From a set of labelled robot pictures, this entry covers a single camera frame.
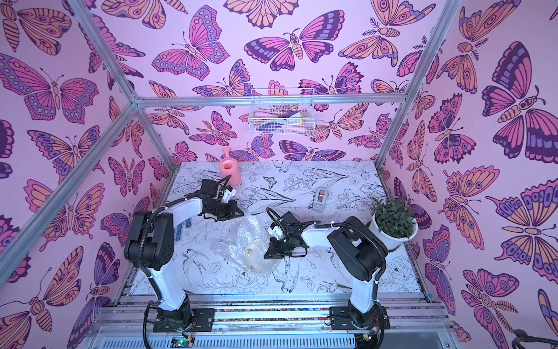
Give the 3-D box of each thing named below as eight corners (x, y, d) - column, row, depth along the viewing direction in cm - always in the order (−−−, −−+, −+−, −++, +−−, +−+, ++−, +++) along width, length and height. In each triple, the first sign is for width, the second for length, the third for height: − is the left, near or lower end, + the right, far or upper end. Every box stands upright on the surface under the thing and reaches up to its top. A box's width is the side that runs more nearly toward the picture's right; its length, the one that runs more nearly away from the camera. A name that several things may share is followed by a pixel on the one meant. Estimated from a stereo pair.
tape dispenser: (311, 212, 104) (312, 206, 100) (316, 192, 111) (317, 186, 107) (323, 214, 103) (324, 208, 99) (326, 195, 110) (328, 188, 106)
